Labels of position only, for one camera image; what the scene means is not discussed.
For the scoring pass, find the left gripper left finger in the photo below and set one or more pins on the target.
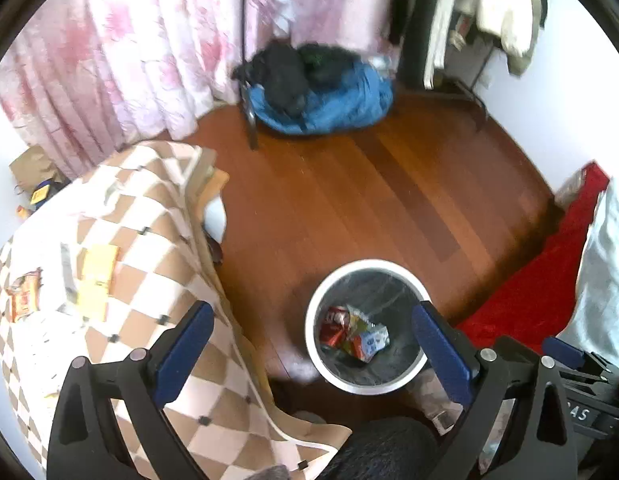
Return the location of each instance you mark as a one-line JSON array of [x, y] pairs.
[[86, 441]]

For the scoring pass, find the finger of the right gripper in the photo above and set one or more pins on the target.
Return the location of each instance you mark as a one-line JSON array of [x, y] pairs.
[[563, 352]]

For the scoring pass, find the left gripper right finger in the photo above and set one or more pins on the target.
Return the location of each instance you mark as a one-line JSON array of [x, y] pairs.
[[538, 442]]

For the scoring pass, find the yellow cigarette carton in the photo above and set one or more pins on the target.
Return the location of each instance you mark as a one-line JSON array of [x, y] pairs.
[[98, 265]]

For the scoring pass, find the grey long cardboard box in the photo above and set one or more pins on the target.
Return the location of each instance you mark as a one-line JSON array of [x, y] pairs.
[[68, 276]]

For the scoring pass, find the white round trash bin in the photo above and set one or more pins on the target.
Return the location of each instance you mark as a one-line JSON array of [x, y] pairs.
[[376, 292]]

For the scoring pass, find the white pillow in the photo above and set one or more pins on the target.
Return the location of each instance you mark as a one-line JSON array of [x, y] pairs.
[[594, 325]]

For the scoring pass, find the red blanket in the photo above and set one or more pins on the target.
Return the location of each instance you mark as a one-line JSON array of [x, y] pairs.
[[539, 299]]

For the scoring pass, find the checkered slipper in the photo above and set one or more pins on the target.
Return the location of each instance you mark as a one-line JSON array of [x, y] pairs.
[[431, 399]]

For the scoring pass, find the orange snack wrapper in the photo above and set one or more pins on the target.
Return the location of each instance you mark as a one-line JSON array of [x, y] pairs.
[[24, 295]]

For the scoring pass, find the checkered brown pink bedspread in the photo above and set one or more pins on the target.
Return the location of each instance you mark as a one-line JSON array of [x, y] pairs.
[[146, 200]]

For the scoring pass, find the small blue white carton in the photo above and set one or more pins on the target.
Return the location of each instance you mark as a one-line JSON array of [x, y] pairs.
[[368, 343]]

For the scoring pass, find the crushed red soda can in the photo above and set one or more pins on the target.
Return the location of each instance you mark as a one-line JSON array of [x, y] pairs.
[[334, 327]]

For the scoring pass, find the brown paper bag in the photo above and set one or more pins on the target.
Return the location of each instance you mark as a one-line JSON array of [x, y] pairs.
[[33, 167]]

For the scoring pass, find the blue sleeping bag pile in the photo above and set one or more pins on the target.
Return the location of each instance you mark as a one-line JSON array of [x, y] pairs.
[[362, 99]]

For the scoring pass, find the hanging white clothes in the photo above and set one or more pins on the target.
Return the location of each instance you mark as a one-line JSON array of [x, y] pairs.
[[513, 23]]

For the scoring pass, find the black metal rack stand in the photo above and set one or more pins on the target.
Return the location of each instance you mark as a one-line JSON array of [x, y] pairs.
[[245, 102]]

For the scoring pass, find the black clothes pile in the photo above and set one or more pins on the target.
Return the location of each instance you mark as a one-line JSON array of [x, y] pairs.
[[287, 75]]

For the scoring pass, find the pink floral curtain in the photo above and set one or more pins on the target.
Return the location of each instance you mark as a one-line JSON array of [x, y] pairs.
[[86, 77]]

